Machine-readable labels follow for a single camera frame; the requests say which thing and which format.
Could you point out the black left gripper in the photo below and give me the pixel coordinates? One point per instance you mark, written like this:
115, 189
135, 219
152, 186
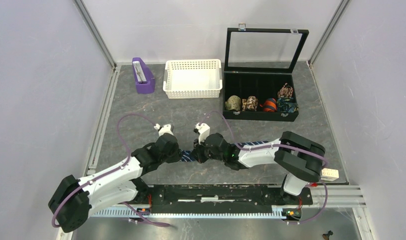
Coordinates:
176, 156

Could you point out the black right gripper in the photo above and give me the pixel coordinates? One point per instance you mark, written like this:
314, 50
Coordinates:
197, 152

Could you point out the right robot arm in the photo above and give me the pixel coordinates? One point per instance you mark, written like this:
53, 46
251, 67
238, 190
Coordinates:
303, 158

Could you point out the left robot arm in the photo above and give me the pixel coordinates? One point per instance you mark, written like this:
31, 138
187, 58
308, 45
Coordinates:
76, 199

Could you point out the olive green rolled tie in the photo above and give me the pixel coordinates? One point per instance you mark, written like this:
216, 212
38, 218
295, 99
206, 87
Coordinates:
233, 103

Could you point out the brown floral rolled tie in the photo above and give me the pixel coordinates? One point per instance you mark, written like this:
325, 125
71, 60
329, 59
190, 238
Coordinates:
249, 104

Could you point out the purple metronome stand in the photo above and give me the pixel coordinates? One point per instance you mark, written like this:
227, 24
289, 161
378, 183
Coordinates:
143, 77

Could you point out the orange navy striped rolled tie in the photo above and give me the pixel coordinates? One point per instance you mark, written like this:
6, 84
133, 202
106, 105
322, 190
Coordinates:
270, 105

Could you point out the white plastic basket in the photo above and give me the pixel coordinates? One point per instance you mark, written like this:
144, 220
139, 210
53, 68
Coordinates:
193, 79

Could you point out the blue yellow patterned tie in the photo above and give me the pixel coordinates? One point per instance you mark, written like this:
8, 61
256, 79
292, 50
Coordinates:
287, 105

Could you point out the black tie storage box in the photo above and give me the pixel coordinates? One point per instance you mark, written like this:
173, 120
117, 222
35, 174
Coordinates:
258, 62

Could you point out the white lego block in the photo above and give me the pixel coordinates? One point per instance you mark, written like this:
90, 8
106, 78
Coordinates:
329, 174

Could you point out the small black object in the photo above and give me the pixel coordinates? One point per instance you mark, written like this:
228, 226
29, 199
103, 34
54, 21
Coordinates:
326, 236

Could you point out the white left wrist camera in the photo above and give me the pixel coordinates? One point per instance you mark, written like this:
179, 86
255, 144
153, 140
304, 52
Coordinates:
164, 129

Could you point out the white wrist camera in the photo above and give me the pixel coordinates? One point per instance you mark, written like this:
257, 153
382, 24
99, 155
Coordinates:
203, 131
164, 129

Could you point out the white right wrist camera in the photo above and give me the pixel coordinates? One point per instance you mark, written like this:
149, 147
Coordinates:
203, 131

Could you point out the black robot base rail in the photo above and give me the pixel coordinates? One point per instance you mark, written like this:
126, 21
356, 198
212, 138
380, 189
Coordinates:
219, 198

